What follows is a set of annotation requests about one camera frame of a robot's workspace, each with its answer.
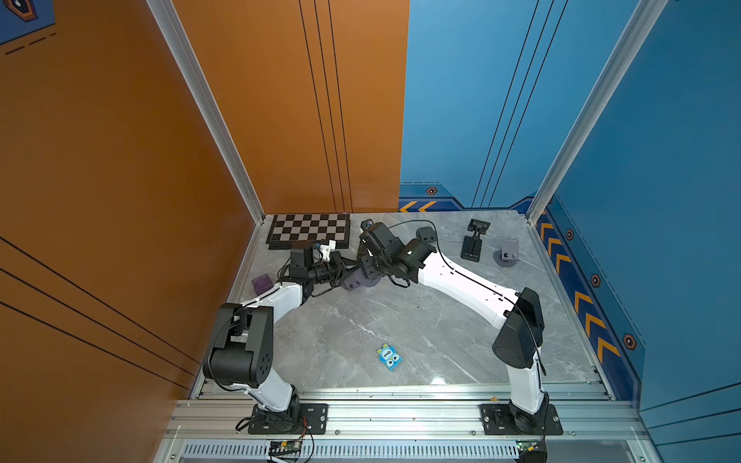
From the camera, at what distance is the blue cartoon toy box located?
825 millimetres

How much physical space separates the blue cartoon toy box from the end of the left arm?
0.26 m

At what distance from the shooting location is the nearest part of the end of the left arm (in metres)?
0.79
